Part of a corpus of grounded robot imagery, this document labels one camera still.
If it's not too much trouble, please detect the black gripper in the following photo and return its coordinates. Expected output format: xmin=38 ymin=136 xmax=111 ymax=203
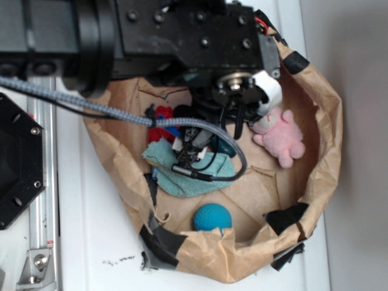
xmin=173 ymin=72 xmax=269 ymax=139

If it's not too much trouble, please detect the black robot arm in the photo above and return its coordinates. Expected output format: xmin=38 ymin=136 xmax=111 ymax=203
xmin=1 ymin=1 xmax=283 ymax=124

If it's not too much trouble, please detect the dark teal toy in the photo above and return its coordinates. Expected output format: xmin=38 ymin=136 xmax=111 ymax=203
xmin=210 ymin=136 xmax=236 ymax=158

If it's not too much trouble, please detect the pink plush teddy bear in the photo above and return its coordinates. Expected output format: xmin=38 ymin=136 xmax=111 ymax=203
xmin=251 ymin=107 xmax=306 ymax=169

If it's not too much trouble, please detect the red and blue toy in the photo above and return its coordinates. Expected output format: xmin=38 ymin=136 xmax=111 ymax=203
xmin=147 ymin=104 xmax=179 ymax=144

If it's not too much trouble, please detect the light blue cloth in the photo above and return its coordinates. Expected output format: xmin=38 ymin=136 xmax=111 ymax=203
xmin=142 ymin=139 xmax=235 ymax=198

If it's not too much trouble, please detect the blue rubber ball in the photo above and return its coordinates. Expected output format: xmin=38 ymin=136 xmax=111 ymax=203
xmin=193 ymin=203 xmax=232 ymax=231

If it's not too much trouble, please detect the brown paper bag bin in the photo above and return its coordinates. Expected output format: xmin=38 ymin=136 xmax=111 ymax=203
xmin=84 ymin=26 xmax=343 ymax=283

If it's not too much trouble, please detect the black octagonal mount plate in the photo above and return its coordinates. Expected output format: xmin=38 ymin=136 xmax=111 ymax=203
xmin=1 ymin=93 xmax=45 ymax=230

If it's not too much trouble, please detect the aluminium extrusion rail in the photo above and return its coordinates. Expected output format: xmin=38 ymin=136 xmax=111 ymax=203
xmin=16 ymin=98 xmax=62 ymax=290

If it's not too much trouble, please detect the grey braided cable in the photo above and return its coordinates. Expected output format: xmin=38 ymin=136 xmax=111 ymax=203
xmin=0 ymin=75 xmax=248 ymax=182

